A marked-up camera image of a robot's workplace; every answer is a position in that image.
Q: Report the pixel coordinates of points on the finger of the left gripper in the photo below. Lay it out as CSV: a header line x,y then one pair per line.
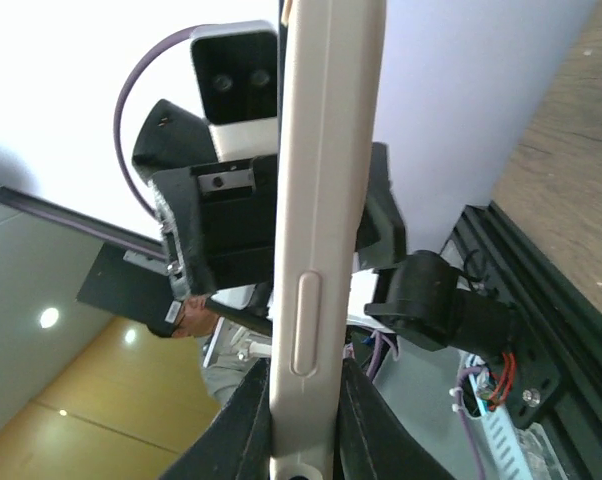
x,y
381,236

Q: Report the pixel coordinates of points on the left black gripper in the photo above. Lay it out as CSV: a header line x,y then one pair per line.
x,y
217,223

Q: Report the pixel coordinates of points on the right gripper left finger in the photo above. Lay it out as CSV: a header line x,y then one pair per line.
x,y
237,445

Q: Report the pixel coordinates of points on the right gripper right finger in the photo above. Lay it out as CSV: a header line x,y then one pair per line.
x,y
370,442

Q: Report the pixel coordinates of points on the beige phone case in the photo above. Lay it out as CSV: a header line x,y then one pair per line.
x,y
332,69

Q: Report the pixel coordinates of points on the person in background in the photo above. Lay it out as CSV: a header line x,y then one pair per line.
x,y
221,369

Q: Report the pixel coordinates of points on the light blue slotted cable duct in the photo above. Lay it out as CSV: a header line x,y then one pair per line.
x,y
501,438

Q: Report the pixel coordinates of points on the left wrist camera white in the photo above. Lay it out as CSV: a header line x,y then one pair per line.
x,y
235,66

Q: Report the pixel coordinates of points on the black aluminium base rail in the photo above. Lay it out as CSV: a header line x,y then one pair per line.
x,y
558,346

